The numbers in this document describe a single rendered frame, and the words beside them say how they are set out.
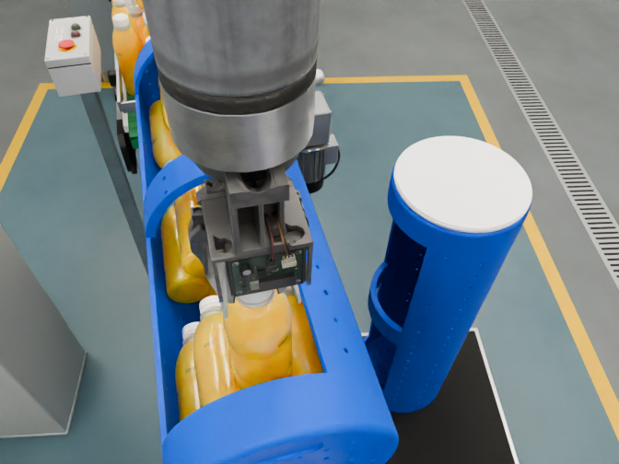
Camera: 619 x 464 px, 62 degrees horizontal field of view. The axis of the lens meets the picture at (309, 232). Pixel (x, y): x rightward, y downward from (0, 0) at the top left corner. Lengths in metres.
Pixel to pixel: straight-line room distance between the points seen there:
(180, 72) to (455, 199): 0.83
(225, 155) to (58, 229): 2.28
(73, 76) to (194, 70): 1.15
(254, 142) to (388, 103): 2.80
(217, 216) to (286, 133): 0.10
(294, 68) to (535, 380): 1.91
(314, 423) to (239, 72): 0.39
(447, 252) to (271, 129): 0.80
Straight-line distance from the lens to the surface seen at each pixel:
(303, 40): 0.27
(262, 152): 0.29
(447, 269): 1.09
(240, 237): 0.35
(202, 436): 0.59
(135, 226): 1.87
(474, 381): 1.86
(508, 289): 2.29
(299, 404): 0.57
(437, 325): 1.27
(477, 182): 1.10
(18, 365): 1.67
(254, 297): 0.49
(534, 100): 3.36
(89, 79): 1.41
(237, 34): 0.25
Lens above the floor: 1.76
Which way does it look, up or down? 49 degrees down
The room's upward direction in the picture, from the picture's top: 2 degrees clockwise
